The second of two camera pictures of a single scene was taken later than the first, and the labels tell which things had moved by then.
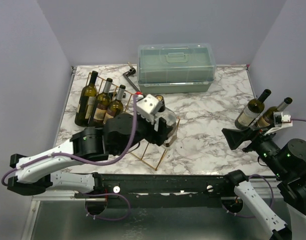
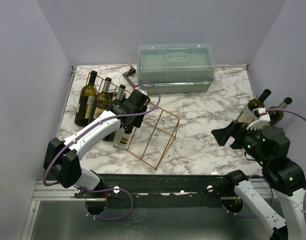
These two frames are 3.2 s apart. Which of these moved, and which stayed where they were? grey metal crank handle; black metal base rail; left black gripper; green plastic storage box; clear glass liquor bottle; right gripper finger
Moved: clear glass liquor bottle; right gripper finger; left black gripper
Stayed: black metal base rail; grey metal crank handle; green plastic storage box
